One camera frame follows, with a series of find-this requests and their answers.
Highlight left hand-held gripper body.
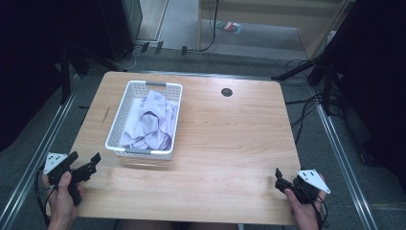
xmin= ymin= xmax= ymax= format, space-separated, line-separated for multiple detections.
xmin=42 ymin=151 xmax=84 ymax=206

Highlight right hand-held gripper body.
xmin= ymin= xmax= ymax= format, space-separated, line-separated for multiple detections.
xmin=286 ymin=169 xmax=332 ymax=205

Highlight pale lilac garment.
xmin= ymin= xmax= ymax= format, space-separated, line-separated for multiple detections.
xmin=120 ymin=89 xmax=179 ymax=151

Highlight white perforated plastic basket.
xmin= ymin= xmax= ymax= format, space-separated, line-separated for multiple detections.
xmin=104 ymin=80 xmax=184 ymax=161

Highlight person's right hand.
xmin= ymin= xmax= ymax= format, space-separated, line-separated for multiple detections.
xmin=283 ymin=172 xmax=328 ymax=230

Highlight person's left hand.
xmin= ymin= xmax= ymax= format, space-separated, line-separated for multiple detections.
xmin=41 ymin=171 xmax=86 ymax=230

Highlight dark curtain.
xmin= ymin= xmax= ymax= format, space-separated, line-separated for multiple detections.
xmin=331 ymin=0 xmax=406 ymax=193
xmin=0 ymin=0 xmax=106 ymax=153

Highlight black metal stand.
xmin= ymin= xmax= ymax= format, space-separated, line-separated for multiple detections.
xmin=271 ymin=0 xmax=372 ymax=116

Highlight dark cabinet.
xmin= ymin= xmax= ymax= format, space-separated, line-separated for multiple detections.
xmin=95 ymin=0 xmax=144 ymax=61

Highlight colourful flat packet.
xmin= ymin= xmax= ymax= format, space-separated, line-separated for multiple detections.
xmin=215 ymin=20 xmax=244 ymax=35

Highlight metal floor rail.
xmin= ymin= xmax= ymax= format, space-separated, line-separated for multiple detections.
xmin=312 ymin=89 xmax=380 ymax=230
xmin=0 ymin=74 xmax=80 ymax=230

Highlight right hand-held gripper cable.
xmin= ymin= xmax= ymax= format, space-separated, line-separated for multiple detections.
xmin=309 ymin=193 xmax=329 ymax=230

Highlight hand-held gripper cable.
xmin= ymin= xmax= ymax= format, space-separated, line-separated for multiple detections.
xmin=34 ymin=166 xmax=54 ymax=228
xmin=309 ymin=193 xmax=329 ymax=230

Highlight left hand-held gripper cable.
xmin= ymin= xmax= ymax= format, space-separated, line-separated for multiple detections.
xmin=34 ymin=166 xmax=54 ymax=228

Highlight black floor cables bundle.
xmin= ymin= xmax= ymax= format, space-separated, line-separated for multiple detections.
xmin=283 ymin=58 xmax=325 ymax=146

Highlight white floor cable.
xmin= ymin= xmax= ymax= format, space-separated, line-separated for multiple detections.
xmin=110 ymin=44 xmax=143 ymax=72

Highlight black hanging cable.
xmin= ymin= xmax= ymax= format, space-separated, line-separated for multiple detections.
xmin=196 ymin=0 xmax=220 ymax=53

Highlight light wooden furniture frame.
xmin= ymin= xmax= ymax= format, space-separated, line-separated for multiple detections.
xmin=196 ymin=0 xmax=356 ymax=60

